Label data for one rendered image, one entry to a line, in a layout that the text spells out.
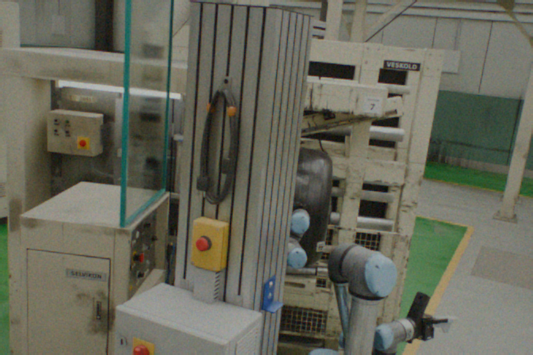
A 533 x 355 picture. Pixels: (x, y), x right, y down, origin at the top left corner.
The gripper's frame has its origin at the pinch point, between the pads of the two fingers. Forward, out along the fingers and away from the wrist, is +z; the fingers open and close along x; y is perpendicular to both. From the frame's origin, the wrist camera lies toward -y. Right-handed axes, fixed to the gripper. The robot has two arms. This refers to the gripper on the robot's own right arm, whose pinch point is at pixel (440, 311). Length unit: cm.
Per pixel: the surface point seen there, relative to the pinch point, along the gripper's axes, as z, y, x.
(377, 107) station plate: 49, -73, -76
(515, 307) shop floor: 279, 92, -113
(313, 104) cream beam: 26, -75, -98
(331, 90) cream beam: 32, -81, -91
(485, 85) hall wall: 836, -118, -486
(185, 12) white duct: -21, -119, -142
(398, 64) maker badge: 79, -96, -88
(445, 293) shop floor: 247, 86, -160
